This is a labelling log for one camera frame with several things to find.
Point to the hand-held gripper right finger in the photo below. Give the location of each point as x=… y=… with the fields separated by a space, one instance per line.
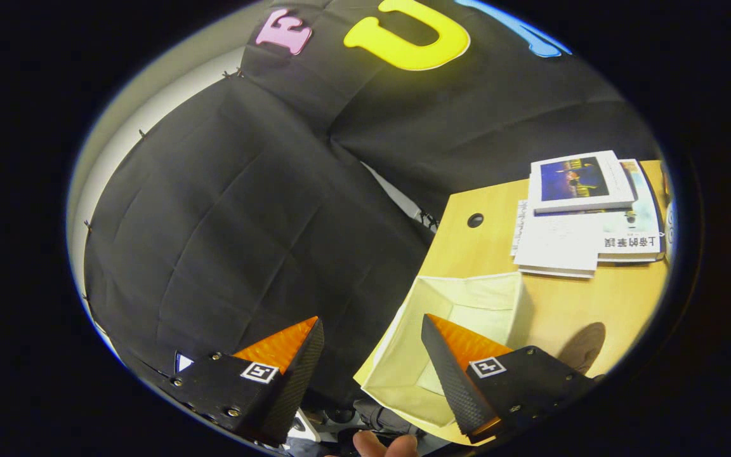
x=457 y=387

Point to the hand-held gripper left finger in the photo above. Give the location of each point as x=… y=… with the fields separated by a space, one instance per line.
x=289 y=393

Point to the cream fabric storage box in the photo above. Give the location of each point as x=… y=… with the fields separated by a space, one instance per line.
x=403 y=368

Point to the brown fuzzy shoe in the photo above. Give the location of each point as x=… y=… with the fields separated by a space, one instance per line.
x=582 y=343

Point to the patterned thin booklet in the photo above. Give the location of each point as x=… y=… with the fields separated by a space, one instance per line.
x=518 y=219

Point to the pale blue cover book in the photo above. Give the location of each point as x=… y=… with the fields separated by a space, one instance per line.
x=635 y=235

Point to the book with blue night photo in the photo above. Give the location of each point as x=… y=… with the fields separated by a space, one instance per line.
x=575 y=181

